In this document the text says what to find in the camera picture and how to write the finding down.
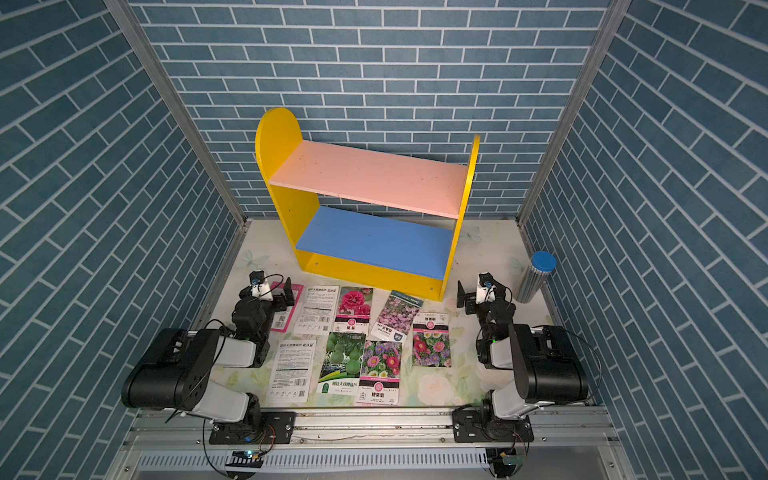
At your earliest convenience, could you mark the pink-bordered seed packet back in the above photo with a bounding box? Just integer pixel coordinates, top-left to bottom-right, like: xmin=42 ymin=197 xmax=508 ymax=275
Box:
xmin=271 ymin=284 xmax=304 ymax=333

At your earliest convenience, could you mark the white text seed packet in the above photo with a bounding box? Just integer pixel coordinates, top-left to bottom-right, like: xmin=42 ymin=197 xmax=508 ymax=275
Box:
xmin=293 ymin=285 xmax=340 ymax=336

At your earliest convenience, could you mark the small chrysanthemum seed packet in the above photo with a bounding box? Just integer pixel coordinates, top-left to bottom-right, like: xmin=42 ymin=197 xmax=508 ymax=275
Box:
xmin=412 ymin=312 xmax=452 ymax=368

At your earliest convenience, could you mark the white text packet shelf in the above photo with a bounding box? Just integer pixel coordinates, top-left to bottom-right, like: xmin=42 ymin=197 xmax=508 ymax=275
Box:
xmin=266 ymin=338 xmax=317 ymax=407

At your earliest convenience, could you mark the purple flower seed packet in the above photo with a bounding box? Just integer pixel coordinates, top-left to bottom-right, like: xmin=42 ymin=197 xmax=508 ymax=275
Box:
xmin=368 ymin=291 xmax=424 ymax=343

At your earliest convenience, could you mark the hollyhock magenta flower packet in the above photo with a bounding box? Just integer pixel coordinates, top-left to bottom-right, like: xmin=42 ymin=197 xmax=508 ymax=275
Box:
xmin=333 ymin=286 xmax=373 ymax=336

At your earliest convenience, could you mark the green gourd seed packet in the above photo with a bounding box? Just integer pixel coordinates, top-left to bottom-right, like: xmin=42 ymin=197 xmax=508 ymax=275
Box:
xmin=317 ymin=332 xmax=366 ymax=396

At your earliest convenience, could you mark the chrysanthemum packet pink band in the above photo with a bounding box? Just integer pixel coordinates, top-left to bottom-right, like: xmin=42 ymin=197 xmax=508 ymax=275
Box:
xmin=356 ymin=340 xmax=403 ymax=406

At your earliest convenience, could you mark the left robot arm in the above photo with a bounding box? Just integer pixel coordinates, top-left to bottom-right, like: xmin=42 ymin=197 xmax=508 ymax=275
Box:
xmin=121 ymin=270 xmax=303 ymax=442

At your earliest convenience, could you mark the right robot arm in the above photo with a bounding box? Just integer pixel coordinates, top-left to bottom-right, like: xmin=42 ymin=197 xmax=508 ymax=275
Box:
xmin=453 ymin=273 xmax=589 ymax=442

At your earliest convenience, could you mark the yellow wooden shelf unit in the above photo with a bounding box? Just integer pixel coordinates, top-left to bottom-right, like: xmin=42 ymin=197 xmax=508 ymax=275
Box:
xmin=254 ymin=108 xmax=480 ymax=301

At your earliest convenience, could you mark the floral table mat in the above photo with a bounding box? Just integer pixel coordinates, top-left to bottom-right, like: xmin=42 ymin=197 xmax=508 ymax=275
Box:
xmin=193 ymin=219 xmax=553 ymax=408

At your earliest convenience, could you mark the silver canister blue lid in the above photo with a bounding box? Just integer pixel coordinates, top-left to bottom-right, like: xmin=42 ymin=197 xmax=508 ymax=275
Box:
xmin=514 ymin=251 xmax=557 ymax=303

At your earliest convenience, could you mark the left circuit board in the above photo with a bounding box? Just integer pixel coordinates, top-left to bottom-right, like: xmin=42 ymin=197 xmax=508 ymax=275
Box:
xmin=225 ymin=450 xmax=264 ymax=471

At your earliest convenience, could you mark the circuit board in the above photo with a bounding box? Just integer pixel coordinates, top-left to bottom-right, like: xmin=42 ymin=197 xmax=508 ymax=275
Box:
xmin=225 ymin=450 xmax=264 ymax=471
xmin=493 ymin=451 xmax=527 ymax=470

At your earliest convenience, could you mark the right circuit board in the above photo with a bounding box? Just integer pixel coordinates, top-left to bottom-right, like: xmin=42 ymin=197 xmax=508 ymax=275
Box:
xmin=493 ymin=451 xmax=527 ymax=470

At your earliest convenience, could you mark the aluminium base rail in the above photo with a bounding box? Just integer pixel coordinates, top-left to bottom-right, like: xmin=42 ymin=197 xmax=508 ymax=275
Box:
xmin=107 ymin=406 xmax=633 ymax=479

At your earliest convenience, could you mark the right corner aluminium post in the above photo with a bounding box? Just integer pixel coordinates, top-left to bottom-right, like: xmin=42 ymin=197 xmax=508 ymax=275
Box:
xmin=517 ymin=0 xmax=631 ymax=228

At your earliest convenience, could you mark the corner aluminium post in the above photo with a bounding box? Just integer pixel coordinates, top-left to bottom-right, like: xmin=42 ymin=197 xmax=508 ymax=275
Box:
xmin=104 ymin=0 xmax=247 ymax=227
xmin=517 ymin=0 xmax=631 ymax=228

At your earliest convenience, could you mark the left corner aluminium post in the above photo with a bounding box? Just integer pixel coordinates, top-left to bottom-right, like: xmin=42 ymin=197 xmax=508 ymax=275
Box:
xmin=104 ymin=0 xmax=247 ymax=227

